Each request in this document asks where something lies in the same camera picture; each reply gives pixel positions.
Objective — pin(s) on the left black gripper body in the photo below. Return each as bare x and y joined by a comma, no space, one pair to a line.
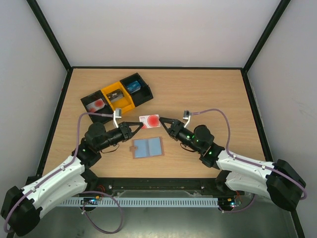
116,138

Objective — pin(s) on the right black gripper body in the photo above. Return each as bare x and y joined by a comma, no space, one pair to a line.
174,128

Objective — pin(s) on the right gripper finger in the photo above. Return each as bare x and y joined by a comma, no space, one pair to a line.
174,121
167,126

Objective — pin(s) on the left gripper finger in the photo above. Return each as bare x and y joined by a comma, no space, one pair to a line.
134,128
129,124

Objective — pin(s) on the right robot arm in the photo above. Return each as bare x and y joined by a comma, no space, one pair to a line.
221,158

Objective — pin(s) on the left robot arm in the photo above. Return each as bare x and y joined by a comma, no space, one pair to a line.
23,208

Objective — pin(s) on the black VIP card stack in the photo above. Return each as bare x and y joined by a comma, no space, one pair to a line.
115,95

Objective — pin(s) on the white red card stack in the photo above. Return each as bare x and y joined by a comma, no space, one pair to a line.
95,105

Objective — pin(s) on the blue card stack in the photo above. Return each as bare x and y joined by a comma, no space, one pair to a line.
133,87

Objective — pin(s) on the yellow middle bin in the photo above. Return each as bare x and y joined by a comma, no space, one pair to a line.
126,103

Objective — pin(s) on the left black bin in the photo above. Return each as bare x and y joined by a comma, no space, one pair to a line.
106,110

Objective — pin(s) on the black bin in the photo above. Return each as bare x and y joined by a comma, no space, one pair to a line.
106,110
141,96

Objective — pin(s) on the right black bin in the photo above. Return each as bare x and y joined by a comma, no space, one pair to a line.
141,96

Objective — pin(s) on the grey metal front plate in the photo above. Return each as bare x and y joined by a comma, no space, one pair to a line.
261,220

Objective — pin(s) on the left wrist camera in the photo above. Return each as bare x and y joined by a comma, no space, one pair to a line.
117,114

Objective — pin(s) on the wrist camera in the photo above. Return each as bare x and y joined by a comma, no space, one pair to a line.
186,117
117,114

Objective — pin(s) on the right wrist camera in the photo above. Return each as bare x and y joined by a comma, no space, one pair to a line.
186,117

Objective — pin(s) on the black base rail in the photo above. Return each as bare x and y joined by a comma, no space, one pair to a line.
158,184

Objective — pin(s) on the light blue cable duct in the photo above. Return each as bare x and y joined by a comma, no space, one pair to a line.
142,202

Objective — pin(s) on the black enclosure frame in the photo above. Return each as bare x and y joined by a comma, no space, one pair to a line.
282,6

